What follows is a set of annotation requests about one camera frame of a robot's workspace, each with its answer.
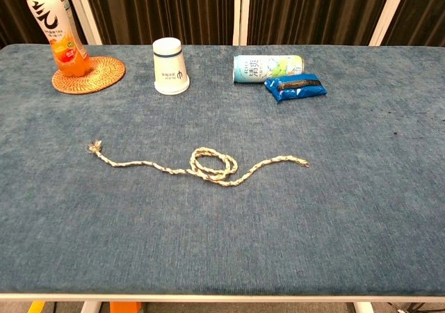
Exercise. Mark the orange drink plastic bottle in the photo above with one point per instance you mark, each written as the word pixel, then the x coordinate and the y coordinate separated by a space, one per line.
pixel 67 57

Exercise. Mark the blue fabric table cover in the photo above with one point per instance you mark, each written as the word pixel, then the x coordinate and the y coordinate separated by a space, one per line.
pixel 222 240

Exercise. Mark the white table frame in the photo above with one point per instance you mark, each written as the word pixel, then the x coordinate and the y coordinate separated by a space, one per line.
pixel 222 298

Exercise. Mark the white upturned paper cup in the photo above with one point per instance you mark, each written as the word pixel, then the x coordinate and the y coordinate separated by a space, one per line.
pixel 170 69

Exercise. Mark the white screen frame post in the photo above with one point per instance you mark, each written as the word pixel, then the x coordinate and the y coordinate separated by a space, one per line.
pixel 83 14
pixel 391 14
pixel 241 10

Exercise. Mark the blue snack packet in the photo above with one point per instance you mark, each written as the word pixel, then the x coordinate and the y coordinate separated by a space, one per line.
pixel 299 92

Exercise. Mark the light blue drink can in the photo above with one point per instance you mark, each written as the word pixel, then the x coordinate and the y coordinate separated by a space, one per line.
pixel 257 67

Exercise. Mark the orange block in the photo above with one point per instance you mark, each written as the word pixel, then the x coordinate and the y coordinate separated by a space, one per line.
pixel 125 307

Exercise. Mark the round woven rattan coaster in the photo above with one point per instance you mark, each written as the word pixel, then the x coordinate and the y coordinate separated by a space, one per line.
pixel 104 76

